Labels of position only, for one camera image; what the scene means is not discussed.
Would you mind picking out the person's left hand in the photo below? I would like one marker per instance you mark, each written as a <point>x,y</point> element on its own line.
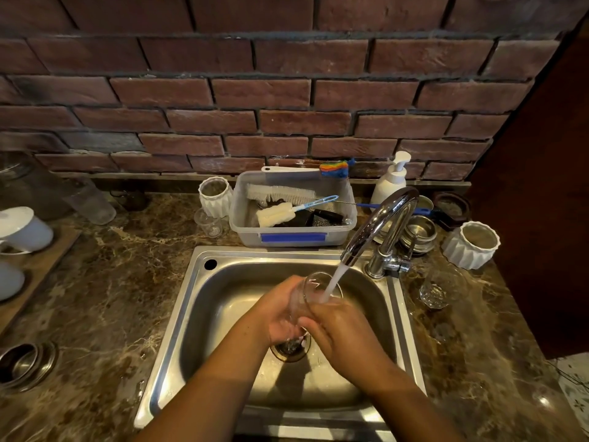
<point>269,310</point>

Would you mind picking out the person's right hand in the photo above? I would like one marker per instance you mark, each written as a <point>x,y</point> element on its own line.
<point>345,338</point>

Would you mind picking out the person's right thumb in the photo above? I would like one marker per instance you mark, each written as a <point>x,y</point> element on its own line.
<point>309,323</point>

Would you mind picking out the person's left fingers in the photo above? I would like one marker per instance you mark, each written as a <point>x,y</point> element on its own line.
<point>294,333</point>

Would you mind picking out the clear drinking glass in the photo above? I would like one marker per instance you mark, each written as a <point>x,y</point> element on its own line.
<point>307,304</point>

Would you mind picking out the person's right forearm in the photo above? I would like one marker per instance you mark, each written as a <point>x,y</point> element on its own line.
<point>409,409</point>

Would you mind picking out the person's left forearm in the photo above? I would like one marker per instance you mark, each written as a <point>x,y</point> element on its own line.
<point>207,391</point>

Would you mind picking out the sink drain strainer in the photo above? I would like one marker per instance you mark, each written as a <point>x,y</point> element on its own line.
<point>290,347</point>

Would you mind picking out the stainless steel sink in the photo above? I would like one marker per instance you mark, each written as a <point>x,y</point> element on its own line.
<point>276,336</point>

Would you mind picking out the grey plastic tub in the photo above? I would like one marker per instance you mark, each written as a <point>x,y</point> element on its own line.
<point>294,225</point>

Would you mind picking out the chrome faucet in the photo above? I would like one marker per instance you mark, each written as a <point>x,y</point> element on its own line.
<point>384,230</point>

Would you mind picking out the white bristle bottle brush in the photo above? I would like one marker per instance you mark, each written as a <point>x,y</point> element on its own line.
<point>280,193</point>

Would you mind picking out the clear faceted glass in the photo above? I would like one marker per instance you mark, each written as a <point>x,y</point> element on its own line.
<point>439,289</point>

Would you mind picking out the small clear glass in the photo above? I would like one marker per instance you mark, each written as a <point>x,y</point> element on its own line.
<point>209,224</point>

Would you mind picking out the stainless steel strainer bowl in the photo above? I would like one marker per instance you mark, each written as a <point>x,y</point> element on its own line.
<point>419,232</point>

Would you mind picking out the white soap pump bottle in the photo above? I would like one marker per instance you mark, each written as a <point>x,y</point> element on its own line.
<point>391,181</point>

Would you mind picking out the large white ribbed ceramic cup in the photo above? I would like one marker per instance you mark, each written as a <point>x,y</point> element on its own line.
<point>471,246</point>

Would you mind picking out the dark round coaster dish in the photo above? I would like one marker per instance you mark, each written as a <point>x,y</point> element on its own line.
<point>452,208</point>

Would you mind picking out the frosted plastic cup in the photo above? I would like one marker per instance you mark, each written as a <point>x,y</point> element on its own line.
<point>92,203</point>

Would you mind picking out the wooden tray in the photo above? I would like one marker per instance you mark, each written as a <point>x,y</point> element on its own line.
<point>32,271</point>

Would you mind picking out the white ceramic mug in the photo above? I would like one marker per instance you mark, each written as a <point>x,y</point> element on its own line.
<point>23,231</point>

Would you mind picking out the white round bowl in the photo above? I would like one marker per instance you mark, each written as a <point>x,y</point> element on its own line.
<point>9,279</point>

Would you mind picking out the large clear glass jar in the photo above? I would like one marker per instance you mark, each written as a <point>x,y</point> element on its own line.
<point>25,181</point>

